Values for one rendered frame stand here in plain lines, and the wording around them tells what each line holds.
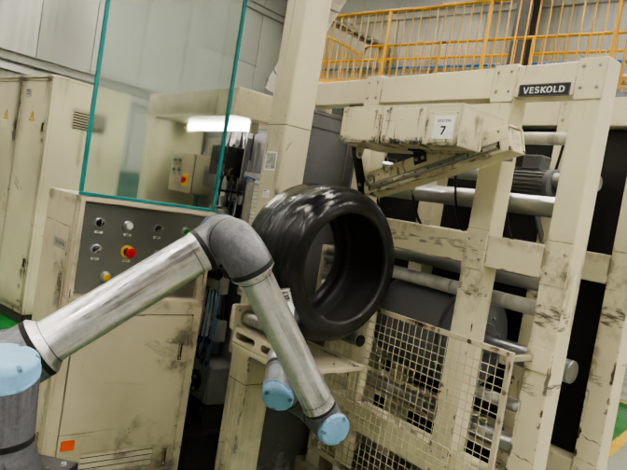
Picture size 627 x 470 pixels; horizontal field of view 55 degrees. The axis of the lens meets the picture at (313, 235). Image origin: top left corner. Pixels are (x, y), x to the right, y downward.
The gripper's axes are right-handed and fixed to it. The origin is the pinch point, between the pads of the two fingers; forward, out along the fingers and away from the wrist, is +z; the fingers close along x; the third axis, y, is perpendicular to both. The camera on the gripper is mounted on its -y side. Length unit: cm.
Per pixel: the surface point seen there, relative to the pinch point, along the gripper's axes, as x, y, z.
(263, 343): -15.1, 19.5, 2.0
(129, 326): -69, 12, 13
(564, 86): 101, -25, 59
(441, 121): 59, -27, 49
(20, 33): -576, 67, 822
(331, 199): 18.5, -18.2, 27.8
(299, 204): 8.1, -20.9, 24.1
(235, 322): -28.5, 20.4, 15.7
